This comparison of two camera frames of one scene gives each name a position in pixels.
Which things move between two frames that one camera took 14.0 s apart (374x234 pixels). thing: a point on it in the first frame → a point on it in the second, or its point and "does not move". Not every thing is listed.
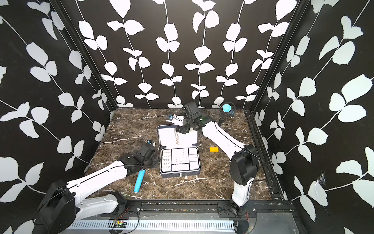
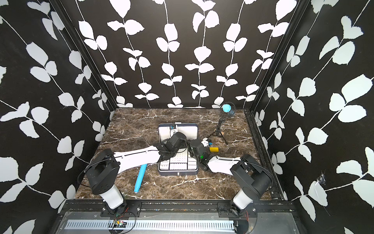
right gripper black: x=181 y=130 → x=190 y=144
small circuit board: x=118 y=224 does not move
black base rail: x=135 y=208 does not move
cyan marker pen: x=140 y=179 does not move
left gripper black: x=156 y=158 → x=184 y=145
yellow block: x=214 y=149 does not move
